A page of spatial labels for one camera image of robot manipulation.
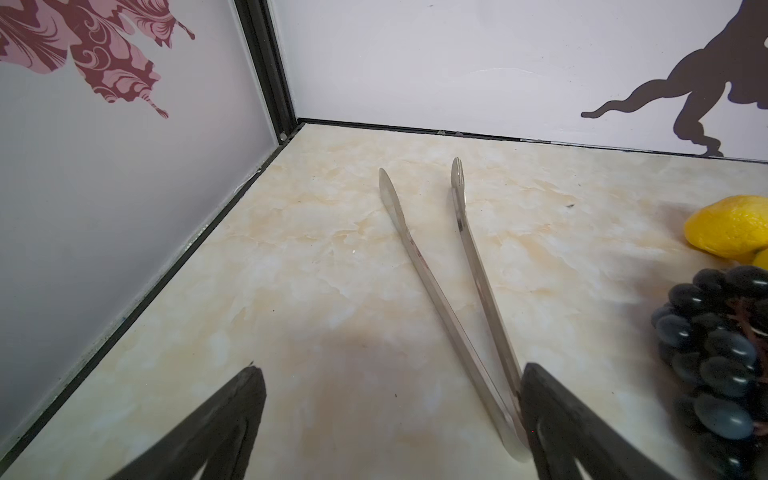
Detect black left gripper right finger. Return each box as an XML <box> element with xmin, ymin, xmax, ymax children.
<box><xmin>520</xmin><ymin>363</ymin><xmax>672</xmax><ymax>479</ymax></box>

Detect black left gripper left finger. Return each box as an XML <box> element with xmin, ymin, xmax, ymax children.
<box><xmin>112</xmin><ymin>365</ymin><xmax>267</xmax><ymax>479</ymax></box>

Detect silver metal tongs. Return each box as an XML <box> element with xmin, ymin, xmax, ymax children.
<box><xmin>377</xmin><ymin>157</ymin><xmax>533</xmax><ymax>463</ymax></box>

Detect dark purple grape bunch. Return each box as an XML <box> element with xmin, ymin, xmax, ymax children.
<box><xmin>650</xmin><ymin>265</ymin><xmax>767</xmax><ymax>479</ymax></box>

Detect large yellow lemon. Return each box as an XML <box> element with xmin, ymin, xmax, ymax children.
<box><xmin>752</xmin><ymin>249</ymin><xmax>768</xmax><ymax>270</ymax></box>

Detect small yellow lemon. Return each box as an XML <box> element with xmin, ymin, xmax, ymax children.
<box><xmin>683</xmin><ymin>195</ymin><xmax>767</xmax><ymax>260</ymax></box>

